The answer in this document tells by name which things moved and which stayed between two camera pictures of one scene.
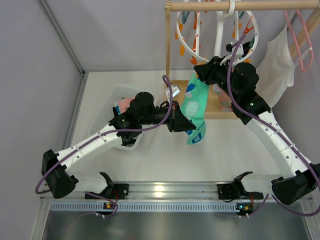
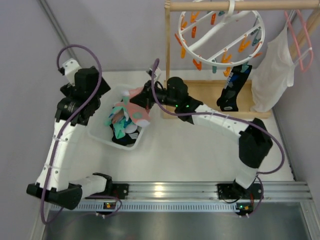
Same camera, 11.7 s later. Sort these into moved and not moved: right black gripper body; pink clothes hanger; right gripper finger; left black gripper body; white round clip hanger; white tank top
Moved: white round clip hanger; right gripper finger; left black gripper body; right black gripper body
Not moved: pink clothes hanger; white tank top
